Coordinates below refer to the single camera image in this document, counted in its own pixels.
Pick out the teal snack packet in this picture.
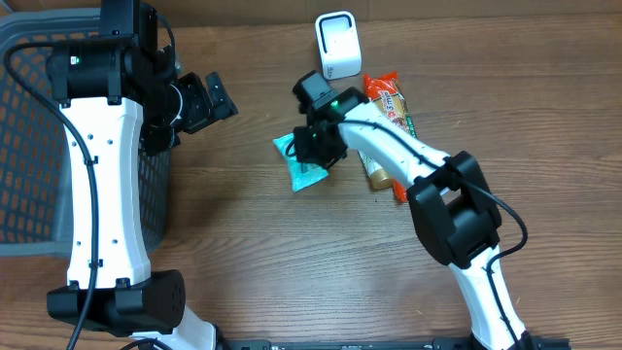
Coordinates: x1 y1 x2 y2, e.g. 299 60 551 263
273 133 328 192

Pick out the white cosmetic tube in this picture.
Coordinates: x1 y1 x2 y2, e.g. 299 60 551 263
359 152 394 191

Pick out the orange spaghetti packet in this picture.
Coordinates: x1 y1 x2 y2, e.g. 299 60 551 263
363 72 417 202

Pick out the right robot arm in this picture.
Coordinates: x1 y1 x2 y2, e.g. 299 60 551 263
293 71 529 349

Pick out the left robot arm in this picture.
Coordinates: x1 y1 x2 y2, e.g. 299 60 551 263
48 1 237 349

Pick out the white barcode scanner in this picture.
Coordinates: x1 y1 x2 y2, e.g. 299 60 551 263
315 11 363 80

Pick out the grey plastic shopping basket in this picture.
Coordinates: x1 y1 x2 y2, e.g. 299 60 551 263
0 8 172 258

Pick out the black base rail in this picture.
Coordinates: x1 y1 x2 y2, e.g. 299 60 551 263
213 337 572 350

